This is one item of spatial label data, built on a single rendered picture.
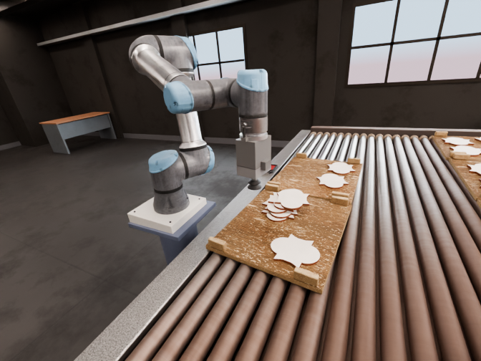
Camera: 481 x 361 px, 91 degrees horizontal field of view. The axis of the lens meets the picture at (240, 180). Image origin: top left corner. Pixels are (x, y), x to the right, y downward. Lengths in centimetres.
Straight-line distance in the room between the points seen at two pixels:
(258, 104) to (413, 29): 374
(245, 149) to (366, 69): 368
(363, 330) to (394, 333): 5
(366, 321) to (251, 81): 57
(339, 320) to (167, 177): 71
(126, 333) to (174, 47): 86
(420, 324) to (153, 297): 59
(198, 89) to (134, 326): 57
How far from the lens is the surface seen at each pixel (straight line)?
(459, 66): 434
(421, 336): 65
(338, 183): 107
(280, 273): 65
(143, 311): 68
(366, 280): 70
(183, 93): 61
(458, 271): 82
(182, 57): 99
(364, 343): 60
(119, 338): 66
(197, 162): 98
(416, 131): 198
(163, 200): 99
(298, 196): 88
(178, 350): 60
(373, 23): 422
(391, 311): 66
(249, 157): 62
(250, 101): 60
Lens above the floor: 141
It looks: 25 degrees down
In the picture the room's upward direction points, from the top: 5 degrees counter-clockwise
